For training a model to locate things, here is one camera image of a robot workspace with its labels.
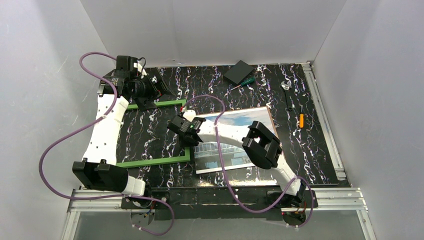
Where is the green picture frame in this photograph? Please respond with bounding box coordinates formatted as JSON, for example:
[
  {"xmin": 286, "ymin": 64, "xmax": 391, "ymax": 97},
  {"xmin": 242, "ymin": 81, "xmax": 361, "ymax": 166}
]
[{"xmin": 116, "ymin": 99, "xmax": 192, "ymax": 169}]

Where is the building photo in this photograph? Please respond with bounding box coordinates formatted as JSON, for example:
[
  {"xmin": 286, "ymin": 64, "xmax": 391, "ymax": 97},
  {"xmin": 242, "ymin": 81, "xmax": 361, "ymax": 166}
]
[{"xmin": 194, "ymin": 106, "xmax": 278, "ymax": 174}]

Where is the orange handled screwdriver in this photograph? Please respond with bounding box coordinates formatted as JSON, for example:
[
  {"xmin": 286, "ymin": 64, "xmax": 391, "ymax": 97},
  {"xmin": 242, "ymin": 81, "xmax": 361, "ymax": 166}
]
[{"xmin": 299, "ymin": 113, "xmax": 305, "ymax": 129}]

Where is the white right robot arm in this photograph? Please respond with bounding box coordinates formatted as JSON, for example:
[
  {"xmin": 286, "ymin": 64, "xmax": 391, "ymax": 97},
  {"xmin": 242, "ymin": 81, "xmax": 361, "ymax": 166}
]
[{"xmin": 167, "ymin": 115, "xmax": 306, "ymax": 207}]

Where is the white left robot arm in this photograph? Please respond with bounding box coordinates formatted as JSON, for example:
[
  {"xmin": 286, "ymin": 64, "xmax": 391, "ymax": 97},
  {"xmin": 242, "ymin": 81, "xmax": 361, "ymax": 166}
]
[{"xmin": 72, "ymin": 55, "xmax": 173, "ymax": 196}]

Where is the black square box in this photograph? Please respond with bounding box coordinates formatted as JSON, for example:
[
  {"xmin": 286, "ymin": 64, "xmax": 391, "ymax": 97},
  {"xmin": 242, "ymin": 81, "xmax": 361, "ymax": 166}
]
[{"xmin": 223, "ymin": 60, "xmax": 255, "ymax": 86}]

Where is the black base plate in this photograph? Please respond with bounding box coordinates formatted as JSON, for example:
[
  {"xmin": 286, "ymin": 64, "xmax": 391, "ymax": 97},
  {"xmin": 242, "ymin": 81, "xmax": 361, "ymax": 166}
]
[{"xmin": 120, "ymin": 185, "xmax": 309, "ymax": 221}]

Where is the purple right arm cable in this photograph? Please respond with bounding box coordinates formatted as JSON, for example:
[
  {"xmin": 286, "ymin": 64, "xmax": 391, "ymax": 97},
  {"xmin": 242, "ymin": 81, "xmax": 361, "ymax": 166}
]
[{"xmin": 180, "ymin": 95, "xmax": 316, "ymax": 229}]

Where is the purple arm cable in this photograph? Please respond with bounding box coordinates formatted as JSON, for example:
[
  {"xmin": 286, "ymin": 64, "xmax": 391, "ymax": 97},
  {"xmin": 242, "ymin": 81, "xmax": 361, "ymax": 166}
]
[
  {"xmin": 180, "ymin": 95, "xmax": 316, "ymax": 229},
  {"xmin": 38, "ymin": 51, "xmax": 175, "ymax": 237}
]

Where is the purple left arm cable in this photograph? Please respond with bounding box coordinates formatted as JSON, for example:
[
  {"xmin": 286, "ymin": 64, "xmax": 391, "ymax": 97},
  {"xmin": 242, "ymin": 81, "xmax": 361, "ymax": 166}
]
[{"xmin": 38, "ymin": 51, "xmax": 175, "ymax": 237}]

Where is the green handled screwdriver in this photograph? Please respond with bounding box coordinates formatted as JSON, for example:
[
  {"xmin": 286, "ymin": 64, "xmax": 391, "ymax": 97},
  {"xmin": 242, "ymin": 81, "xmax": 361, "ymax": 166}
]
[{"xmin": 228, "ymin": 77, "xmax": 256, "ymax": 92}]

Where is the aluminium rail frame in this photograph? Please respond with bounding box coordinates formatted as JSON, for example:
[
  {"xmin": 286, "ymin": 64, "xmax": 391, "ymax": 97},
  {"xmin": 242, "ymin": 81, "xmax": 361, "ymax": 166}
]
[{"xmin": 68, "ymin": 63, "xmax": 376, "ymax": 240}]

